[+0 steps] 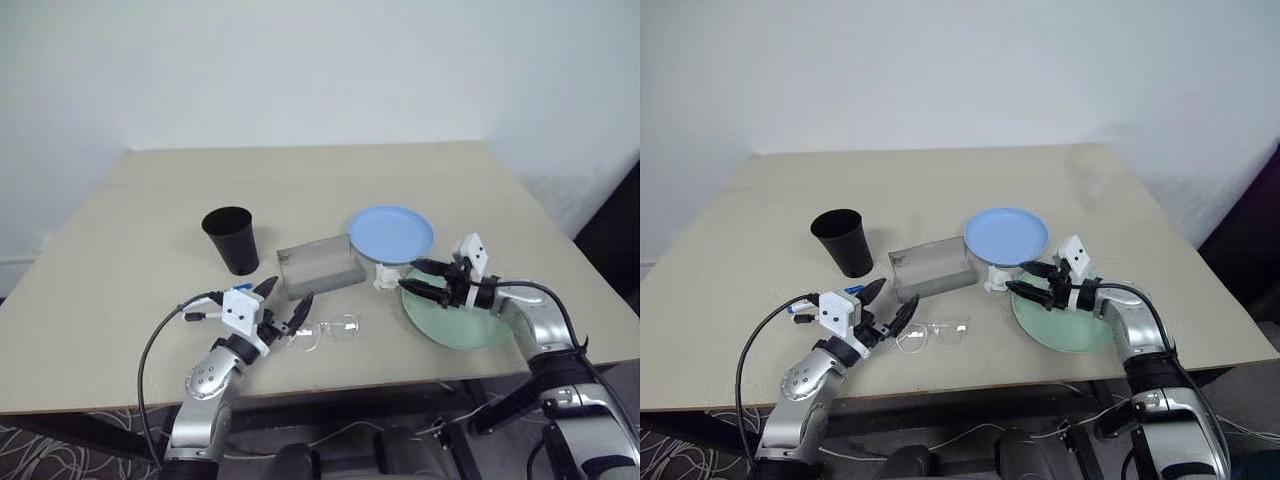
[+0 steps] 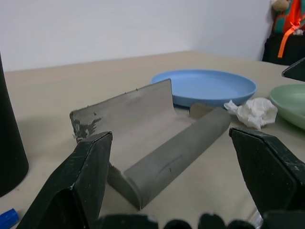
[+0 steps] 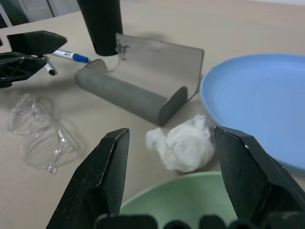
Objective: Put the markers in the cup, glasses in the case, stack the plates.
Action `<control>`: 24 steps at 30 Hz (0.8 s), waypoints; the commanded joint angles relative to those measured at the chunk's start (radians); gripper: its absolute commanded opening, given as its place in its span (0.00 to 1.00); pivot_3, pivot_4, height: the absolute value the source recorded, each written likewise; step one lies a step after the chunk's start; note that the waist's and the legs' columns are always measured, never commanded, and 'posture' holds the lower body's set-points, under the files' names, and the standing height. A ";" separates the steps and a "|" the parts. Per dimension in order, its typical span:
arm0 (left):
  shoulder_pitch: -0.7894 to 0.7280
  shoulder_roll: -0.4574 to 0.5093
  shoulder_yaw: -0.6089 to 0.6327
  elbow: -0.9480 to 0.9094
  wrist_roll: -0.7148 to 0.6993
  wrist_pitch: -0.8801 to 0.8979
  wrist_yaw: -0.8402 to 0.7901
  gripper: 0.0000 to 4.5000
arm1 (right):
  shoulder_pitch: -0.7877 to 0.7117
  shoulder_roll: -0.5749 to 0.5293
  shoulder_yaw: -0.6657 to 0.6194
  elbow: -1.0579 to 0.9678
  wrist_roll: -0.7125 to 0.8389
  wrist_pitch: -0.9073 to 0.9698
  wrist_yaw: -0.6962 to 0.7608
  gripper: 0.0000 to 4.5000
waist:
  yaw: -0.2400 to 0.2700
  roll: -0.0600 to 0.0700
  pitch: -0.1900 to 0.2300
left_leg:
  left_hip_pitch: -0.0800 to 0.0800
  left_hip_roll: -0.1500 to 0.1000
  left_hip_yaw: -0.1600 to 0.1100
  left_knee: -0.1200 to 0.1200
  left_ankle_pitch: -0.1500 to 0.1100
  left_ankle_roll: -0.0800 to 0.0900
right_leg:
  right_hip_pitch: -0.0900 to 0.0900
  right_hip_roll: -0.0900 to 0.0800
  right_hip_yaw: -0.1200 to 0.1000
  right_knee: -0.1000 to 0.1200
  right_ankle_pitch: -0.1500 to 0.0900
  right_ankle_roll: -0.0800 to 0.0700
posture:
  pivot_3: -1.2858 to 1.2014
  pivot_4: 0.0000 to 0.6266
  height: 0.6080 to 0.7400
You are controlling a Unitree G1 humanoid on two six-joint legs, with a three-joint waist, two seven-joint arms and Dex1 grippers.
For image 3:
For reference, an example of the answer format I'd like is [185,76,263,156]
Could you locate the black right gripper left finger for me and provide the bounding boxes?
[46,127,131,229]

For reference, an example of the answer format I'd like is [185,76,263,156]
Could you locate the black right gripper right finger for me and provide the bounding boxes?
[213,126,305,222]

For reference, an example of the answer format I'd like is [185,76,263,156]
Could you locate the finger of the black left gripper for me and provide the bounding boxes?
[7,30,68,56]
[0,52,47,89]

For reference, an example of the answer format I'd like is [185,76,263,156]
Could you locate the blue capped white marker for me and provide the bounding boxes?
[51,49,90,63]

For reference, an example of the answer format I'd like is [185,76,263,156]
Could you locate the white tissue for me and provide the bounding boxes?
[145,114,216,173]

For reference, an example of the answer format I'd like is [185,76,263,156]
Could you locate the grey glasses case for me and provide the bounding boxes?
[75,32,205,127]

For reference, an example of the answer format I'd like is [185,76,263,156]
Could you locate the black capped marker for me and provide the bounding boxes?
[44,56,58,76]

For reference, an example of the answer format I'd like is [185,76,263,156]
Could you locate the clear safety glasses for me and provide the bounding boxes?
[6,93,84,175]

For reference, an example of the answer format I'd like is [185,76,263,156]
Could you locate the black plastic cup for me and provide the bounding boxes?
[76,0,124,57]

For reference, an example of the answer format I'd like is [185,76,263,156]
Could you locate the blue plate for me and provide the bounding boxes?
[199,53,305,173]

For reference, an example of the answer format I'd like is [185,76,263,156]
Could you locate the green plate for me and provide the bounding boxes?
[119,172,239,229]

